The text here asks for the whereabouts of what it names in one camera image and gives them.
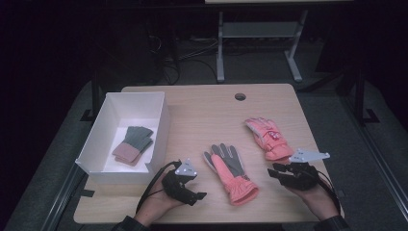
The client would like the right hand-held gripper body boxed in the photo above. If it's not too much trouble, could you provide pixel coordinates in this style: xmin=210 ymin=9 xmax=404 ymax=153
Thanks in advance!
xmin=281 ymin=147 xmax=331 ymax=193

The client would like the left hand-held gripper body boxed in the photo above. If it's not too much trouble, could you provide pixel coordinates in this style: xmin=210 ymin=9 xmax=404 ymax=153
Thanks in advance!
xmin=161 ymin=157 xmax=200 ymax=207

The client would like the pink glove with red print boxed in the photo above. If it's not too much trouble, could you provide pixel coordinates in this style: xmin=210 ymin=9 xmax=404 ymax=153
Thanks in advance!
xmin=244 ymin=116 xmax=294 ymax=164

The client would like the pink glove with grey palm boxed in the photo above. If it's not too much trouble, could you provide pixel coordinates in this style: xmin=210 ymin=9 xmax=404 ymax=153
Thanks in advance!
xmin=202 ymin=142 xmax=261 ymax=207

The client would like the white storage box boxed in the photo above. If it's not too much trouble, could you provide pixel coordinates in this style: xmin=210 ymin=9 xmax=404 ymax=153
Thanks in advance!
xmin=74 ymin=91 xmax=171 ymax=186

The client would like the grey metal stand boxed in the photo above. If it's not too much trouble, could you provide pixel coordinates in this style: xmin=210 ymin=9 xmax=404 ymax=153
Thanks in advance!
xmin=216 ymin=9 xmax=309 ymax=84

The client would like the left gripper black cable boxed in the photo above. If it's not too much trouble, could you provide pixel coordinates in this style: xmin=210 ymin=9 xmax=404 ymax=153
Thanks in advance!
xmin=136 ymin=160 xmax=183 ymax=215

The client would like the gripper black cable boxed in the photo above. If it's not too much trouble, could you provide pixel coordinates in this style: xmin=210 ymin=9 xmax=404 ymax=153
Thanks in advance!
xmin=312 ymin=169 xmax=343 ymax=215
xmin=136 ymin=160 xmax=183 ymax=215

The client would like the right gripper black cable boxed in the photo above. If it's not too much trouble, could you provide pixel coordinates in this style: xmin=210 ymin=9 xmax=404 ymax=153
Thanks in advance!
xmin=312 ymin=169 xmax=343 ymax=215

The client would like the aluminium floor rail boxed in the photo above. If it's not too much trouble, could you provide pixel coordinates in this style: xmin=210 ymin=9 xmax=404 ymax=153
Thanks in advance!
xmin=40 ymin=164 xmax=89 ymax=231
xmin=339 ymin=95 xmax=408 ymax=223

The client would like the black stand post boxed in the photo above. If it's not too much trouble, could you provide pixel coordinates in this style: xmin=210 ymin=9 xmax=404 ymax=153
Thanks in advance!
xmin=80 ymin=68 xmax=102 ymax=122
xmin=352 ymin=65 xmax=381 ymax=127

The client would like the tangle of floor cables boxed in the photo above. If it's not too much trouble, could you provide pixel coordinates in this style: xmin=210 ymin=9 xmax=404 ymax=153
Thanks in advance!
xmin=146 ymin=32 xmax=219 ymax=87

